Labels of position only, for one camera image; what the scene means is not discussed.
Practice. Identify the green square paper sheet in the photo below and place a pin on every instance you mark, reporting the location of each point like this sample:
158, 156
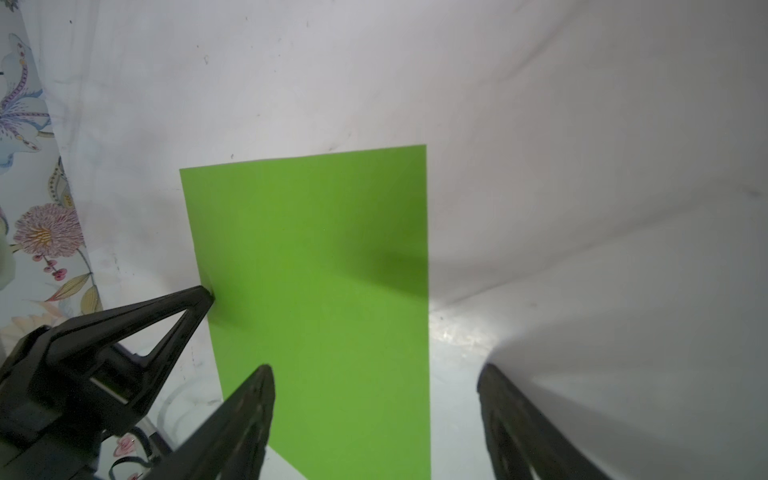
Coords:
319, 268

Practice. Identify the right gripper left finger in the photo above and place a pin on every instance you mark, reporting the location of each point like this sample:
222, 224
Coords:
232, 442

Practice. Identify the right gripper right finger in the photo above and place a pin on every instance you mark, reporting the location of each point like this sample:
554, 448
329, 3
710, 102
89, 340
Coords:
521, 441

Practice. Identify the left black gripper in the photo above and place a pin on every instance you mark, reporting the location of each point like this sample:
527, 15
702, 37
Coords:
63, 395

